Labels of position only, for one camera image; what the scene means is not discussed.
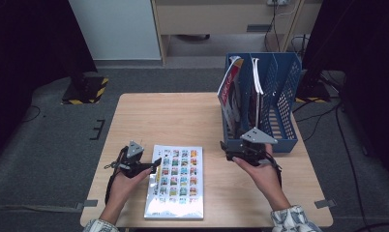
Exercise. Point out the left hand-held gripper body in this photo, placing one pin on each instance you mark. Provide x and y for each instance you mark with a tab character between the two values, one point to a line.
133	166

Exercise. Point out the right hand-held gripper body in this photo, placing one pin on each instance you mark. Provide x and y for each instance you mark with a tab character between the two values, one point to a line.
250	151

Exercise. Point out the white magazine with picture grid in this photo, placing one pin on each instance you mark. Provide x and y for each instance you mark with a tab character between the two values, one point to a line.
176	180

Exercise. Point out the blue file rack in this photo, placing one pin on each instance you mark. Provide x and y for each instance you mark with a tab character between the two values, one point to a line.
286	146

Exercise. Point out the black and red magazine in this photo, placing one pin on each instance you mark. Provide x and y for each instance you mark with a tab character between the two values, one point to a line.
229	87

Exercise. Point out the person's left hand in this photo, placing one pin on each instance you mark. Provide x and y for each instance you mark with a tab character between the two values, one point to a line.
123	190

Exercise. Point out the person's right hand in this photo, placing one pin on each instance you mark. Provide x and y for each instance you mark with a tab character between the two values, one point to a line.
266	180

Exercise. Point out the grey tape strip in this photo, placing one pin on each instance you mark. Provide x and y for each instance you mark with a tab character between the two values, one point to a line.
91	203
324	203

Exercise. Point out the beige wooden cabinet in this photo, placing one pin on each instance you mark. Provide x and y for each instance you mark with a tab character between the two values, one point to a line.
215	19

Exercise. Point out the white partition panel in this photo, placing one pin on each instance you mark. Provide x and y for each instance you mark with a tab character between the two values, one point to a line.
118	29

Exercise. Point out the white power strip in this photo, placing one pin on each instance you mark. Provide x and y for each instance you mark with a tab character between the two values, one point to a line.
276	2

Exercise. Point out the dark curtain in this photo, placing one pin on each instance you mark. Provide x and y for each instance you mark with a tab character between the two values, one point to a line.
21	48
370	48

